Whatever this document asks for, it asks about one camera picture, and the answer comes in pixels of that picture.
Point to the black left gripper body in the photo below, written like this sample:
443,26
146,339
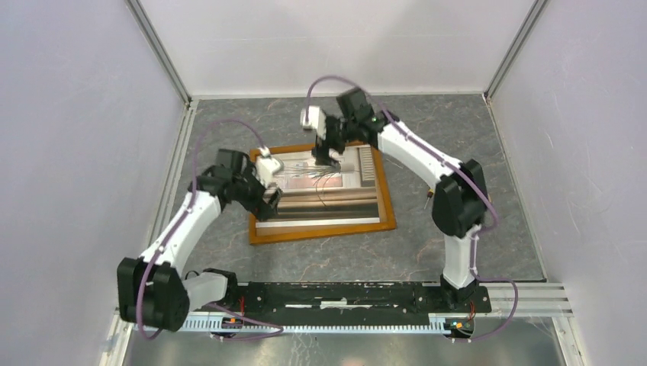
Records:
249,191

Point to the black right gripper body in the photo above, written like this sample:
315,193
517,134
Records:
338,133

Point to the wooden picture frame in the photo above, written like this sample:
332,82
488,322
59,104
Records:
319,201

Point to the orange handled screwdriver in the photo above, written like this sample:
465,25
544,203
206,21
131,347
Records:
429,196

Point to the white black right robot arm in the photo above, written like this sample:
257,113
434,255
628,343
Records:
460,198

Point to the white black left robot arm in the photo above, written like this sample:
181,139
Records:
151,289

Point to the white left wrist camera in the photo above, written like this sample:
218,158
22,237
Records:
266,168

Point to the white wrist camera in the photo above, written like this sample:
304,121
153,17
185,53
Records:
266,168
313,118

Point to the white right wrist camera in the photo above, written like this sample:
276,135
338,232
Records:
313,118

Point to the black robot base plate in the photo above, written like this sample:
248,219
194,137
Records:
363,303

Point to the aluminium rail frame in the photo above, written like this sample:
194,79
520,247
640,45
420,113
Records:
508,299

